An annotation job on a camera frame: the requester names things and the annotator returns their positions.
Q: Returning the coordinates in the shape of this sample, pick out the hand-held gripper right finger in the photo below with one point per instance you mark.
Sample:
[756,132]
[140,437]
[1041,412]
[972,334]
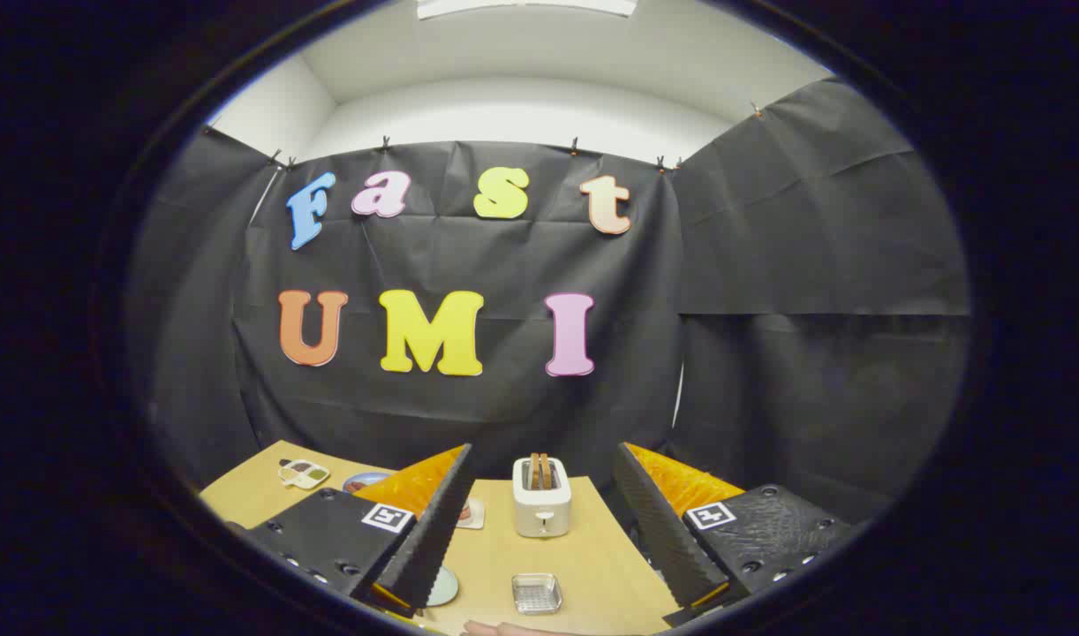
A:
[667,530]

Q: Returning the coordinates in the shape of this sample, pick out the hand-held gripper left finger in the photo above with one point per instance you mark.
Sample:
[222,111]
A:
[433,539]

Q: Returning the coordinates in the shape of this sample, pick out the white square coaster tray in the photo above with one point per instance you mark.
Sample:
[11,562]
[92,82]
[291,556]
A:
[476,519]

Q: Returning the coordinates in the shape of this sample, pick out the pale green plate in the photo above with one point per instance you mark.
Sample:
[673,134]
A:
[445,587]

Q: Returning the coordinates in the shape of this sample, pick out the blue plate with food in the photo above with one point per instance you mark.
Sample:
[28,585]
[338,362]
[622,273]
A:
[363,482]

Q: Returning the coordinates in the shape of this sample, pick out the white toaster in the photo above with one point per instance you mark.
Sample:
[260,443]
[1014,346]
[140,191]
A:
[541,512]

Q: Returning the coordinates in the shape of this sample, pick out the toast slice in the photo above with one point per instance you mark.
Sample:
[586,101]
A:
[547,473]
[533,473]

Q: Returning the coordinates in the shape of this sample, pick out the white divided sauce dish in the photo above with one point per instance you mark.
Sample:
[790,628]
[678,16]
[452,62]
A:
[303,474]

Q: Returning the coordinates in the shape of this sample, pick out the black backdrop cloth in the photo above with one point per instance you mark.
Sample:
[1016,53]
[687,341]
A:
[769,265]

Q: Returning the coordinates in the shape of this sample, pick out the ceiling light panel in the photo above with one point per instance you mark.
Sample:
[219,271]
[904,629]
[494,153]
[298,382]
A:
[526,7]

